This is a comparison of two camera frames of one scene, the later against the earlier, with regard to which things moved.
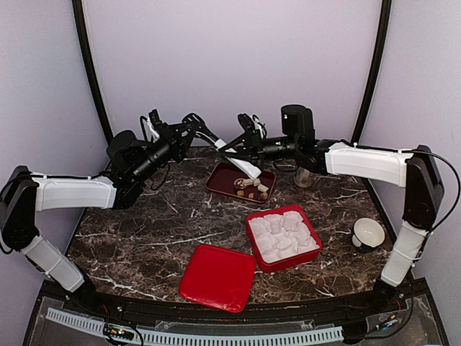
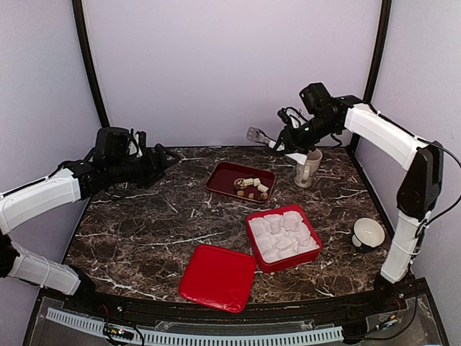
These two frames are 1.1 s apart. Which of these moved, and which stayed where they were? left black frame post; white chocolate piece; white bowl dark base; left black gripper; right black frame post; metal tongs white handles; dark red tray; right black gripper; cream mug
Moved: left black gripper; right black gripper; metal tongs white handles
Stayed: cream mug; white chocolate piece; right black frame post; left black frame post; dark red tray; white bowl dark base
